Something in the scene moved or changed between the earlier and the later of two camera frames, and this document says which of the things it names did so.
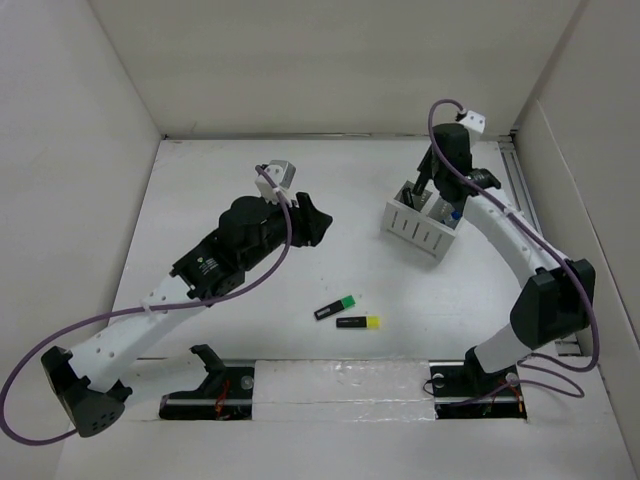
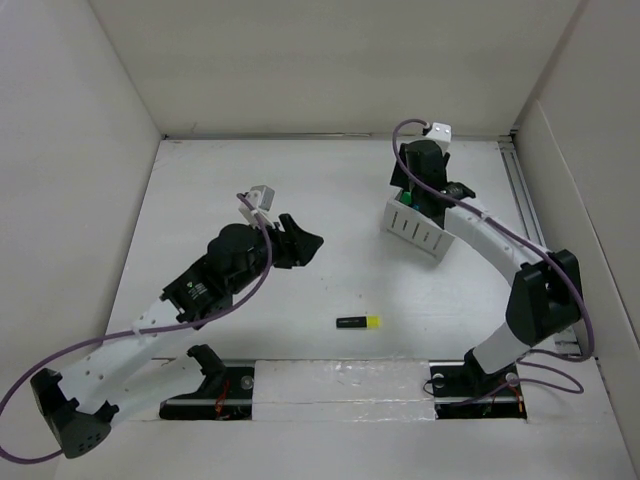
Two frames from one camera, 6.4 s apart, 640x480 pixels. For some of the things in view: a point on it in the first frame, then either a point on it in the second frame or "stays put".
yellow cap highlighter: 372,322 stays put
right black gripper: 425,167 -> 399,178
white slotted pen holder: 425,221 stays put
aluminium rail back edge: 321,137 stays put
